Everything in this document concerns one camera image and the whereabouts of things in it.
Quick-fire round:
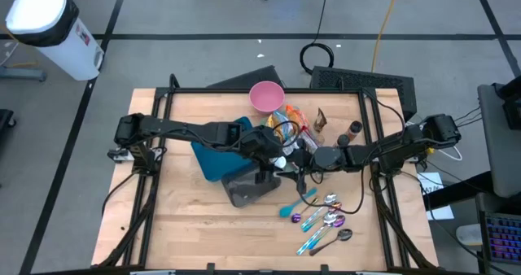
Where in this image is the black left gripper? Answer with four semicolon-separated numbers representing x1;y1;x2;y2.
242;124;300;186

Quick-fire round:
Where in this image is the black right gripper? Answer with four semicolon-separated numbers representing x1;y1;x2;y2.
287;145;349;174

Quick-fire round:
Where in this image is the red roast beef ramen packet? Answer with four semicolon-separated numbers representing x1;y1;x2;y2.
299;124;322;155

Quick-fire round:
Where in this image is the brown snack pouch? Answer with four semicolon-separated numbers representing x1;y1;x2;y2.
313;107;328;133

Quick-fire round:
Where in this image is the blue less-sodium ramen packet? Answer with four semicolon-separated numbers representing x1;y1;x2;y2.
276;110;292;140

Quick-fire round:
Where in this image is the orange ramen packet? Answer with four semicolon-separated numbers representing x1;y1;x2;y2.
284;104;307;134

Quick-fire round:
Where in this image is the yellow ramen packet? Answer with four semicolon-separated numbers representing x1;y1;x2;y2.
266;114;282;142

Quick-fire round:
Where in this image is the brown spice jar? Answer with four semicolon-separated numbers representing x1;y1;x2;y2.
344;120;365;145

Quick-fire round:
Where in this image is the black metal spoon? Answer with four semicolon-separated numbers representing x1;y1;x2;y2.
309;228;354;257

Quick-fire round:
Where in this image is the grey translucent plastic bin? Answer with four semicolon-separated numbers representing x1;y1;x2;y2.
220;163;283;209

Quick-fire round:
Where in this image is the teal plastic spoon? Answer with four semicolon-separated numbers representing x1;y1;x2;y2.
278;187;318;219

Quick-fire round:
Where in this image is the teal translucent plastic bin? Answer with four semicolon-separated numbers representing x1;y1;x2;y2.
260;103;325;158

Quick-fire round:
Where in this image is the rainbow iridescent metal spoon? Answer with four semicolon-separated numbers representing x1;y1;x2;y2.
311;201;344;231

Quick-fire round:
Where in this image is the blue plastic bin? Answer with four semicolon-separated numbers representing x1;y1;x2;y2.
190;116;256;183

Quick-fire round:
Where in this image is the purple iridescent metal spoon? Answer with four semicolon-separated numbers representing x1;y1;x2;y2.
307;214;347;251

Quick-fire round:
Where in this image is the pink plastic bowl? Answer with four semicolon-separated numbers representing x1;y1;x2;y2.
248;81;286;114

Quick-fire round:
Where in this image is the black computer case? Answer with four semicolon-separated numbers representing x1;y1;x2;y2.
309;65;418;122

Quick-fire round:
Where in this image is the white paper sheet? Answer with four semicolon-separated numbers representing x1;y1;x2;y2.
416;172;456;222

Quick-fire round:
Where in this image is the white power strip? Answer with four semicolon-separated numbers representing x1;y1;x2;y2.
107;147;136;163

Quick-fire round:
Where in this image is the white computer mouse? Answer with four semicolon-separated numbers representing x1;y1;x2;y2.
455;223;484;248

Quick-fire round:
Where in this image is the grey desk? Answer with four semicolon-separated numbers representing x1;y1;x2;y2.
476;83;521;199

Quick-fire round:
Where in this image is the backlit keyboard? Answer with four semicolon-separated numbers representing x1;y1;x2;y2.
479;211;521;265

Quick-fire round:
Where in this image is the black chair base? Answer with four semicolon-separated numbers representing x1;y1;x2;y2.
0;108;18;130

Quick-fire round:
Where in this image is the white trash can black bag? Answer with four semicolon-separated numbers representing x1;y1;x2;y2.
4;0;106;82

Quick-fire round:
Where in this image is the small purple spoon gold handle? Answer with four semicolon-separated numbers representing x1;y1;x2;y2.
291;197;320;225

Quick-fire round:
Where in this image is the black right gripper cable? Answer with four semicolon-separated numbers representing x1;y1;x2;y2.
298;160;370;216

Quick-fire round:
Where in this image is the coiled black floor cable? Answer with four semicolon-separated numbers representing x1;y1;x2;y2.
299;0;335;76

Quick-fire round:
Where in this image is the yellow hanging cable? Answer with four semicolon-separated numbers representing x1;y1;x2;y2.
370;0;402;74

